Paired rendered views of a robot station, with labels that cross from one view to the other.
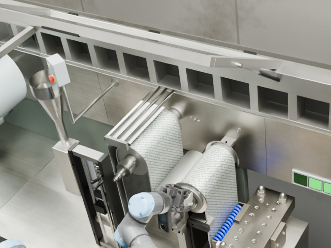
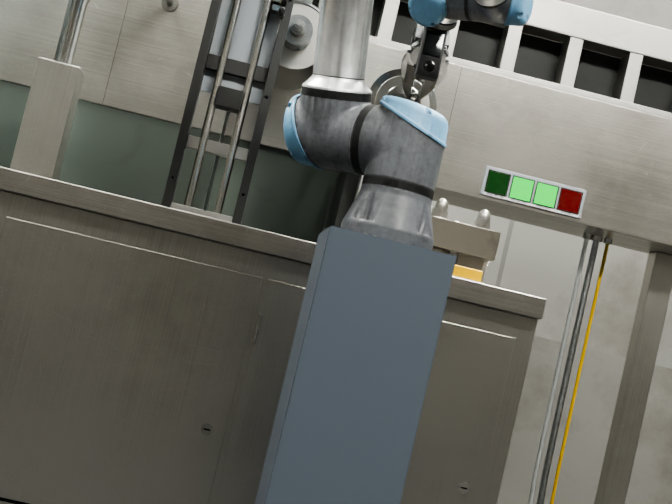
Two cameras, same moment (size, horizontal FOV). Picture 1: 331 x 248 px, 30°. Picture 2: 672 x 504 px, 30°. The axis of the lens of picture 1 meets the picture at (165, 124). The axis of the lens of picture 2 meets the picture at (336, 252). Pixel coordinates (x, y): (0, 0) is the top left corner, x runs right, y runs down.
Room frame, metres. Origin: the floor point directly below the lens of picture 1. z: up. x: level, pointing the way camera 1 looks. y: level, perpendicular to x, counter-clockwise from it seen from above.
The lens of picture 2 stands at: (-0.25, 1.80, 0.73)
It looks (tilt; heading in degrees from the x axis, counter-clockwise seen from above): 4 degrees up; 317
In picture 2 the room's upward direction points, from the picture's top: 13 degrees clockwise
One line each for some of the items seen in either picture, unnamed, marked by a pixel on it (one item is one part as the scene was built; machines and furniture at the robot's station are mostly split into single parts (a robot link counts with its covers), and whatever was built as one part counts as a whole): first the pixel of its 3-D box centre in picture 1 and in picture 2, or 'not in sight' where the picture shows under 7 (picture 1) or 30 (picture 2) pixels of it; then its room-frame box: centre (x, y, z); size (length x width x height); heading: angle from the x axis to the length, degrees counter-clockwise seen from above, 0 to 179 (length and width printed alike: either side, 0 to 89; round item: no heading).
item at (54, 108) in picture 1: (65, 141); (63, 58); (2.14, 0.45, 1.19); 0.14 x 0.14 x 0.57
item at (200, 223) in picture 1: (200, 221); not in sight; (1.59, -0.07, 1.14); 0.09 x 0.06 x 0.03; 51
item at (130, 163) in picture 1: (127, 166); (296, 32); (1.75, 0.17, 1.34); 0.06 x 0.06 x 0.06; 51
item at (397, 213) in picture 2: not in sight; (391, 214); (1.15, 0.38, 0.95); 0.15 x 0.15 x 0.10
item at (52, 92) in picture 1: (47, 84); not in sight; (2.14, 0.45, 1.50); 0.14 x 0.14 x 0.06
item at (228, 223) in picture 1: (228, 223); not in sight; (1.65, -0.18, 1.03); 0.21 x 0.04 x 0.03; 141
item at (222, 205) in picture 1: (222, 206); not in sight; (1.67, -0.17, 1.11); 0.23 x 0.01 x 0.18; 141
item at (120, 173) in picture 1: (118, 175); (298, 26); (1.70, 0.21, 1.34); 0.06 x 0.03 x 0.03; 141
